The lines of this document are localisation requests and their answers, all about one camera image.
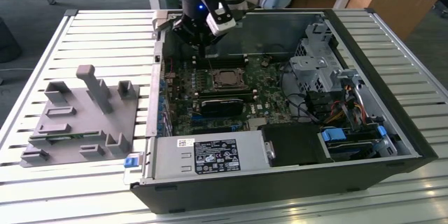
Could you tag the green RAM stick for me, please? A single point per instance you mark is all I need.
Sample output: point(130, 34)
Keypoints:
point(77, 136)

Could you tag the silver CPU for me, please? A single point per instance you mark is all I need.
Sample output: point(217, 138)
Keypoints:
point(228, 78)

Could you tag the black PC case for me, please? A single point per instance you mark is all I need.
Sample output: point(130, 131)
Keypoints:
point(244, 195)

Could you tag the black hard disk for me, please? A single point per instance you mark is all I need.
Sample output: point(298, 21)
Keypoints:
point(349, 151)

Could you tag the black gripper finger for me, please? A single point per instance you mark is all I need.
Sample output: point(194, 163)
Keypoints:
point(178, 28)
point(217, 39)

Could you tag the CPU socket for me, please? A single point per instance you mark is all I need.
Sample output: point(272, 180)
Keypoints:
point(212, 86)

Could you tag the black graphics card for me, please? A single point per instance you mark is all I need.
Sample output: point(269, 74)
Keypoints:
point(220, 107)

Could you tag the blue plastic clip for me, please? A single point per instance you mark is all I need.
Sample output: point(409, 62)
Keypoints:
point(381, 132)

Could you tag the grey power supply unit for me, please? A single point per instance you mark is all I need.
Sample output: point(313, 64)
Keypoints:
point(168, 161)

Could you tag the green motherboard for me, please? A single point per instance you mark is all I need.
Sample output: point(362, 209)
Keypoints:
point(269, 103)

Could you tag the black RAM slot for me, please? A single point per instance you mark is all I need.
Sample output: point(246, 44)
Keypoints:
point(224, 93)
point(224, 97)
point(230, 64)
point(230, 58)

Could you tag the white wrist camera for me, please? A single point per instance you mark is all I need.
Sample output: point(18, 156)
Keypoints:
point(221, 23)

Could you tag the blue case latch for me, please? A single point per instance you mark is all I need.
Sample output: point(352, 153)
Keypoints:
point(129, 162)

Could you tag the silver chipset heatsink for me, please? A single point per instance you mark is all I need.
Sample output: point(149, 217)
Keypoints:
point(257, 123)

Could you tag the silver drive cage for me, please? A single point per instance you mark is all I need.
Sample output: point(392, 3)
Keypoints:
point(308, 64)

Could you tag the blue disk carrier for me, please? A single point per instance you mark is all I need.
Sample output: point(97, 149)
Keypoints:
point(332, 134)

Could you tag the grey parts rack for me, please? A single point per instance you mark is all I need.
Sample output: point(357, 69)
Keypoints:
point(84, 129)

